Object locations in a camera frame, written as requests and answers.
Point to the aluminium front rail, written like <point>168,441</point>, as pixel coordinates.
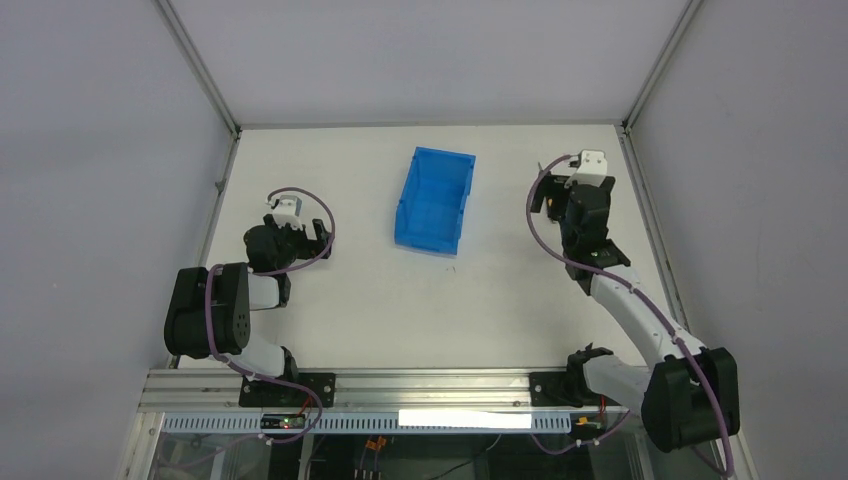
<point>357,390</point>

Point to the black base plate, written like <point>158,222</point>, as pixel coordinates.
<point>262,394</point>
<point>558,388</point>

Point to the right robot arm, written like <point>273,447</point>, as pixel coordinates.
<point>686,393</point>

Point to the black yellow screwdriver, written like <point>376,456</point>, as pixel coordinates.
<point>547,195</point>

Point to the white slotted cable duct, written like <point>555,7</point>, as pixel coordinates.
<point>406,421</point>

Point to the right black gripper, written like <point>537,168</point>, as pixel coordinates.
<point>553,201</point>

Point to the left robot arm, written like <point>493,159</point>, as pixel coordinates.
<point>209,314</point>

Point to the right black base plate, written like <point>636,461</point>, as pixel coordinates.
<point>558,388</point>

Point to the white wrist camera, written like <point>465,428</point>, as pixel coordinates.
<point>286,210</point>
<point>590,168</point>

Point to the green circuit board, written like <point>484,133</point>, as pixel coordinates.
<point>283,422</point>

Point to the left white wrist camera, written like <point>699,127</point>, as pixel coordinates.
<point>286,210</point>

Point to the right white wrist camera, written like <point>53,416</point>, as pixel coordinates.
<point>590,168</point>

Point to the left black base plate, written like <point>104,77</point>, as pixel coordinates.
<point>262,394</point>

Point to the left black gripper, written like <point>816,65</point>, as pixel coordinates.
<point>308,240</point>

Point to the blue plastic bin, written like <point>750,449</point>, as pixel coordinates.
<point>430,211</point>

